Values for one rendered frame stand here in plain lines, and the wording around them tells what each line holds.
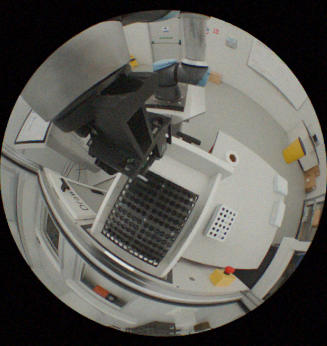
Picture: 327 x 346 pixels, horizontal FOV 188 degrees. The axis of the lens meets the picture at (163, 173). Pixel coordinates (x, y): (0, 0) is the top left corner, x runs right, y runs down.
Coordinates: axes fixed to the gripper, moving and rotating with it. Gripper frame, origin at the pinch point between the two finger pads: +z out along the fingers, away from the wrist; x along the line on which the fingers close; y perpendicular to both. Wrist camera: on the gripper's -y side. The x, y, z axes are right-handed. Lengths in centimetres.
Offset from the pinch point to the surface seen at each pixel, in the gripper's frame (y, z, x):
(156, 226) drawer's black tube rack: 10.5, 3.7, -10.3
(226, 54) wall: 1, 1, 320
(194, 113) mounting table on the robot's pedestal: 2.5, 18.7, 40.3
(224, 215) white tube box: 31.2, 15.9, 0.3
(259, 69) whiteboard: 88, -7, 311
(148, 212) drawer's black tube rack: 7.3, 3.8, -8.3
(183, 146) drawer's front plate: 7.5, 1.3, 9.1
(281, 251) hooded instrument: 87, 9, -7
